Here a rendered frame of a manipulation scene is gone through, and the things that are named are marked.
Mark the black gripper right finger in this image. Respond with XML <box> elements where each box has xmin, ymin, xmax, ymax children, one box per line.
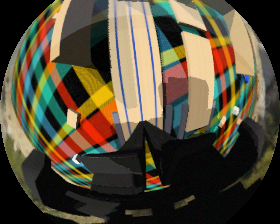
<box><xmin>142</xmin><ymin>121</ymin><xmax>217</xmax><ymax>187</ymax></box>

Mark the small white cube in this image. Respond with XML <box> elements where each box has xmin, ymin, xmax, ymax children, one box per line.
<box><xmin>232</xmin><ymin>106</ymin><xmax>239</xmax><ymax>114</ymax></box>
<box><xmin>72</xmin><ymin>154</ymin><xmax>81</xmax><ymax>163</ymax></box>

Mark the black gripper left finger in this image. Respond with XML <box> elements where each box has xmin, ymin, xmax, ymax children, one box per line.
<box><xmin>81</xmin><ymin>121</ymin><xmax>147</xmax><ymax>189</ymax></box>

